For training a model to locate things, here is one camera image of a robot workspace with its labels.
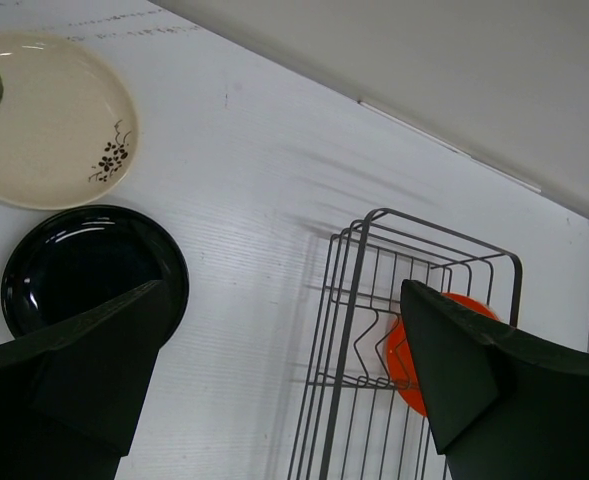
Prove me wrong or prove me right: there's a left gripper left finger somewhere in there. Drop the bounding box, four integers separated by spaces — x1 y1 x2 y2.
0 280 169 479

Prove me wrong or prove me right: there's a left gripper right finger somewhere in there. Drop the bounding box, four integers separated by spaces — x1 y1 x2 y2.
400 280 589 479

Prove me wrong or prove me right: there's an orange plate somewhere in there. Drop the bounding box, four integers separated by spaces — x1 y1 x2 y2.
386 292 500 417

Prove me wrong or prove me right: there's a cream plate with flowers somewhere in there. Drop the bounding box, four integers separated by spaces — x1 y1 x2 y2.
0 31 140 210

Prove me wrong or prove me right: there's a black plate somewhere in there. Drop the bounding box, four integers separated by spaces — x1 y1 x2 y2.
0 205 190 338

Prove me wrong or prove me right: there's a grey wire dish rack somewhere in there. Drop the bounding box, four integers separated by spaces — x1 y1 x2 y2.
287 208 523 479

